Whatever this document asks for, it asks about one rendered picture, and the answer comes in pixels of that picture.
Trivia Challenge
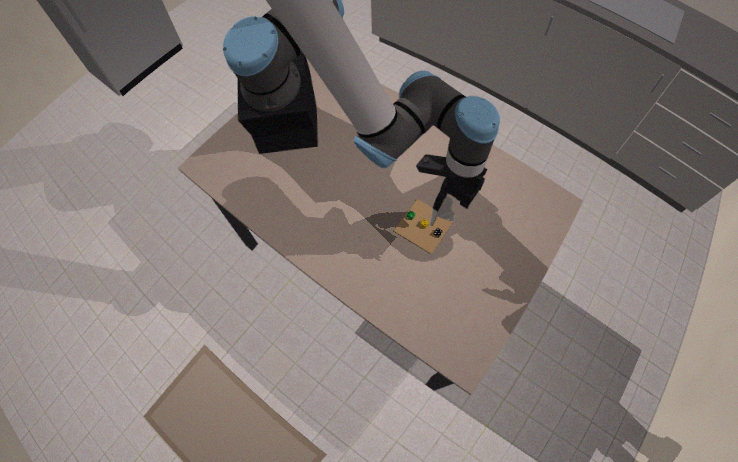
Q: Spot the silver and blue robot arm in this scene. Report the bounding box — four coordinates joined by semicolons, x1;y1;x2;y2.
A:
223;0;500;178

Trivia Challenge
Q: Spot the tan mat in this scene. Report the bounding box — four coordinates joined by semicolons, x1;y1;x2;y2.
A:
394;199;454;254

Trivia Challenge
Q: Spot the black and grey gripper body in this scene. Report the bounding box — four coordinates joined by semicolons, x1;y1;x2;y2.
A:
441;168;487;209

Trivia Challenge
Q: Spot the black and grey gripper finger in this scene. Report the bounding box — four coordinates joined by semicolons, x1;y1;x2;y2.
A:
430;186;455;226

